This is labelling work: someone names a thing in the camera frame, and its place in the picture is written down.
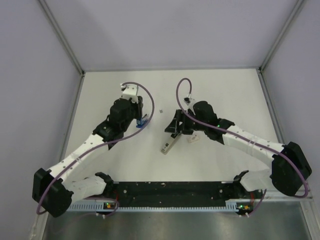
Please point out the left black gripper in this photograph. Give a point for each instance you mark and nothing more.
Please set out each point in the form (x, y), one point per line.
(138, 106)

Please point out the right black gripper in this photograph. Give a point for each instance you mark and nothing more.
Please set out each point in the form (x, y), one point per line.
(172, 128)

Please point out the blue stapler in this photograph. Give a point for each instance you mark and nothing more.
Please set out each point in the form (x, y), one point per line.
(142, 121)

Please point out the grey stapler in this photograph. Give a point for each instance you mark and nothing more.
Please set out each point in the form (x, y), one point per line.
(169, 143)

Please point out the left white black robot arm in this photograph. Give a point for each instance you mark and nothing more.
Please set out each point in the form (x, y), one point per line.
(56, 189)

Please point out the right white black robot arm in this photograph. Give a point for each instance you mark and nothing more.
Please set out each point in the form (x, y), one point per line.
(287, 167)

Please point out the white staple box with red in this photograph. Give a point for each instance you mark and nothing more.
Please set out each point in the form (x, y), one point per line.
(193, 138)

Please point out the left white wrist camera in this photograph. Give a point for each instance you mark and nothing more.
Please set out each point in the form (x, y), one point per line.
(129, 92)

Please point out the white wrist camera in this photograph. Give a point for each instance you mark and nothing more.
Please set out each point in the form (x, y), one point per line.
(129, 92)
(190, 102)

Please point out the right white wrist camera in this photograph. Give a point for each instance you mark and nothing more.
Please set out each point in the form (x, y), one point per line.
(190, 102)

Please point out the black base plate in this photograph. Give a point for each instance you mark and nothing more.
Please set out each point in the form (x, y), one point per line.
(175, 193)

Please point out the right aluminium frame post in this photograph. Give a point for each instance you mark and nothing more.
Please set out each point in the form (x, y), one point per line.
(298, 6)

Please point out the aluminium frame post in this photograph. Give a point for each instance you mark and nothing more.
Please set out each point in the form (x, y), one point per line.
(298, 6)
(60, 36)

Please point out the left aluminium frame post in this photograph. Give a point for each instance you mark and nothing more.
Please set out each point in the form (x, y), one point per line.
(60, 36)

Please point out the grey slotted cable duct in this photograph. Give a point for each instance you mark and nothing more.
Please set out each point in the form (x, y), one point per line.
(103, 206)

